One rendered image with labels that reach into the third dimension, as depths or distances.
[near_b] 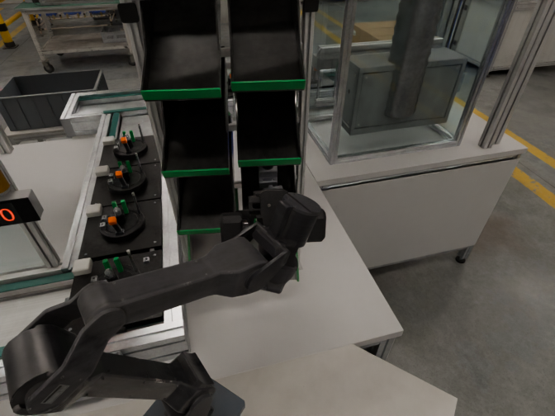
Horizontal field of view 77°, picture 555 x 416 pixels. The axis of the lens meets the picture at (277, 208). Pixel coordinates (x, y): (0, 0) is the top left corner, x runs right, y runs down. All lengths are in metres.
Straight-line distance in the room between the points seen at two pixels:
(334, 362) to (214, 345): 0.32
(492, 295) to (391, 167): 1.15
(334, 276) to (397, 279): 1.22
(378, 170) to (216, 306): 0.96
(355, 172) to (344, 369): 0.90
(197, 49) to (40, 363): 0.55
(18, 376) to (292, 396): 0.66
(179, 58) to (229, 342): 0.71
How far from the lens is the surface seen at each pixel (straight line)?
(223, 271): 0.45
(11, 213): 1.05
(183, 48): 0.73
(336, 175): 1.58
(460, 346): 2.21
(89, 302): 0.42
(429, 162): 1.79
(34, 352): 0.45
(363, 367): 1.01
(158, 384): 0.56
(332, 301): 1.10
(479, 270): 2.62
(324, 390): 0.97
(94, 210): 1.32
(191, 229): 0.83
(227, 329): 1.05
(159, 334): 0.96
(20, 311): 1.23
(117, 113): 2.08
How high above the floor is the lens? 1.75
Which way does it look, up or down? 40 degrees down
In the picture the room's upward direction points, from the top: straight up
